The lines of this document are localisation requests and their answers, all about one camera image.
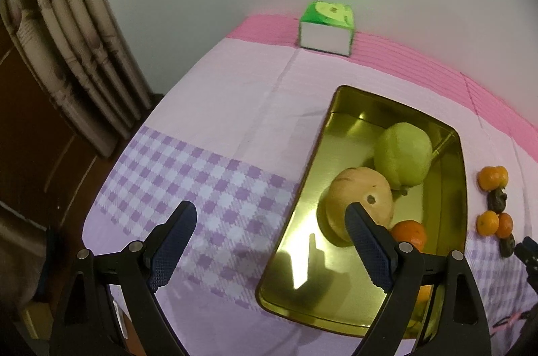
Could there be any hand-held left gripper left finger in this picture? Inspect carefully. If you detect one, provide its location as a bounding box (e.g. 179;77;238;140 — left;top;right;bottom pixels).
49;200;198;356

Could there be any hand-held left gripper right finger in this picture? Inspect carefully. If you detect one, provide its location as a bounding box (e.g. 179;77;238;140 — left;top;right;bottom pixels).
344;202;492;356

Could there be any dark mangosteen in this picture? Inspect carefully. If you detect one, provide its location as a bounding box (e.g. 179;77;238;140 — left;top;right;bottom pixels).
488;189;508;213
499;235;516;258

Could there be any yellow pear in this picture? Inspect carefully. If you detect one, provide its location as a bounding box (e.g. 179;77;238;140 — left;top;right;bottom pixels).
324;167;395;247

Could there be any rough dark orange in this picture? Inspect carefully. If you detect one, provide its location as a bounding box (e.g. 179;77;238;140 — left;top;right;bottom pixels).
478;167;499;192

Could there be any green pear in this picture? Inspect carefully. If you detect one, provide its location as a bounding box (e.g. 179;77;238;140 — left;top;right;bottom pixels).
374;122;433;194

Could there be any maroon and gold tin box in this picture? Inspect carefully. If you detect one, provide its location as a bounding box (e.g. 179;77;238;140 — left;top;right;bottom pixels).
255;85;468;342

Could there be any pink checkered tablecloth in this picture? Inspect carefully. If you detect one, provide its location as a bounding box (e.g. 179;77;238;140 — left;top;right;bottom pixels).
82;14;538;356

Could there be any brown wooden cabinet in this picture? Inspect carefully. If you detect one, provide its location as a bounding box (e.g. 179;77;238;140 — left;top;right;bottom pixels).
0;20;110;222

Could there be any striped curtain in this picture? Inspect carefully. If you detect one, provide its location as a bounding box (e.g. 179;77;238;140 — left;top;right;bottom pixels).
0;0;154;159

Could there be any green tissue box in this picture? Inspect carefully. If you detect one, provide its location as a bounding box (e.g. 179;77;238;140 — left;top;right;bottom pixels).
298;0;356;57

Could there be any pink cord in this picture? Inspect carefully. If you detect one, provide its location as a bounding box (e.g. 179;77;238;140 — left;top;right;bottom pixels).
493;312;526;329

